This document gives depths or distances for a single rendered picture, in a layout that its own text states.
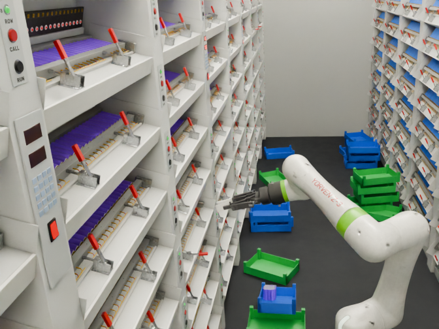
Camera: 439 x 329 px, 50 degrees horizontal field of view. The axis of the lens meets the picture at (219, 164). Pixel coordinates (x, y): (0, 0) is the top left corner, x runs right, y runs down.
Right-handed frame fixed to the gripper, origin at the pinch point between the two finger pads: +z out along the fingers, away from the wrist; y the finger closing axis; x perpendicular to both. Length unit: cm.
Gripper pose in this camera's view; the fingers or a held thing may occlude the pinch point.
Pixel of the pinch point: (223, 205)
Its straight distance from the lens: 201.6
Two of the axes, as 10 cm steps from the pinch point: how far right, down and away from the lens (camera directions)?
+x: -3.1, -9.0, -2.9
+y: 1.6, -3.6, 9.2
